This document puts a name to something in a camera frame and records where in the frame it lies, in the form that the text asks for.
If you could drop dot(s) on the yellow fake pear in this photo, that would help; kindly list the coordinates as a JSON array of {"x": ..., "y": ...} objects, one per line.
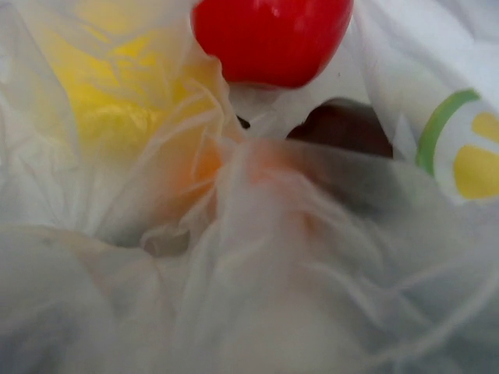
[{"x": 122, "y": 94}]

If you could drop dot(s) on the translucent white plastic bag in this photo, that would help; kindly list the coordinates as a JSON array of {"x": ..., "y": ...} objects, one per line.
[{"x": 383, "y": 260}]

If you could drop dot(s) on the red fake apple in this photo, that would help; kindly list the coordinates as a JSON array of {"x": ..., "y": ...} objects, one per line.
[{"x": 283, "y": 43}]

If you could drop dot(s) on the orange fake persimmon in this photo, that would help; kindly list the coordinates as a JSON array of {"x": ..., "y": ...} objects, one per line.
[{"x": 256, "y": 161}]

